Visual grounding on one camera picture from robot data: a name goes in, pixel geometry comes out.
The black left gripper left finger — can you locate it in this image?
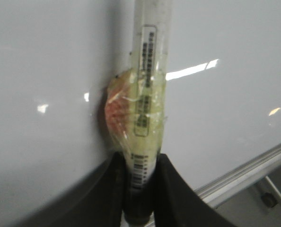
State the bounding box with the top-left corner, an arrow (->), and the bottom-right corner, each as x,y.
22,152 -> 125,227

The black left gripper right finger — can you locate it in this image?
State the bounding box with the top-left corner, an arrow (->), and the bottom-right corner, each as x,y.
154,154 -> 228,227

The red round magnet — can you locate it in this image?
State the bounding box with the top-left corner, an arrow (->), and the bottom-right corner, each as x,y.
105,70 -> 131,138

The white black whiteboard marker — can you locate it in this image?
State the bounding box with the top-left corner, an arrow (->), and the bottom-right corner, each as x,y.
123,0 -> 172,227

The white whiteboard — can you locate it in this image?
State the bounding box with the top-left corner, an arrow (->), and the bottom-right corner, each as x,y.
0,0 -> 281,227

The aluminium whiteboard frame rail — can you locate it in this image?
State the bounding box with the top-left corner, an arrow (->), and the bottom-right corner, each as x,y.
145,136 -> 281,227

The grey metal bracket with bolt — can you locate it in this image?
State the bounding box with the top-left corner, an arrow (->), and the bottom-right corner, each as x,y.
254,175 -> 281,209

